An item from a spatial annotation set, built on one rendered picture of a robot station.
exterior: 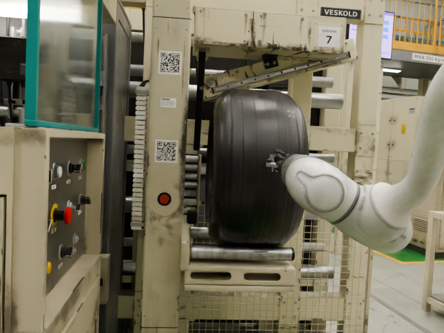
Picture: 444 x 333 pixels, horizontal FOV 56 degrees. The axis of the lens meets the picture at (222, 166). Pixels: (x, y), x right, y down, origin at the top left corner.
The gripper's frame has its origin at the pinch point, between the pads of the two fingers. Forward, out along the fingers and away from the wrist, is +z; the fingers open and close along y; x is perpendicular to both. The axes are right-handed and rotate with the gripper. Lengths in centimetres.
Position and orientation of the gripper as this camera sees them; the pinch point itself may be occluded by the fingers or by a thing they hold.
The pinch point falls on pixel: (279, 156)
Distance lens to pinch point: 120.6
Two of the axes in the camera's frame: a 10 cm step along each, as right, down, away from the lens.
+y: -9.9, -0.4, -0.9
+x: -0.6, 9.8, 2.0
